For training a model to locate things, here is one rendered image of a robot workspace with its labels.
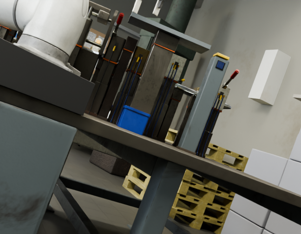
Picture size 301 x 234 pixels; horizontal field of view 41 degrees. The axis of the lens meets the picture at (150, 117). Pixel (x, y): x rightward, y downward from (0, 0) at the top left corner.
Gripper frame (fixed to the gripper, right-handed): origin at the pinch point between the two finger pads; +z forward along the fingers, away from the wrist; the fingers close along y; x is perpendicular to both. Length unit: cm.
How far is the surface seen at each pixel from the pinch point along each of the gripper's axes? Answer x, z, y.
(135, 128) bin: 8, 53, -29
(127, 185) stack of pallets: -230, 119, 172
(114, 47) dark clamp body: 8.3, 21.8, 1.7
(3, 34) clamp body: 41, 34, 37
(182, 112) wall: -377, 4, 245
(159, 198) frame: 17, 71, -58
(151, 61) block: 3.0, 23.0, -18.3
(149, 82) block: 1.0, 32.1, -20.0
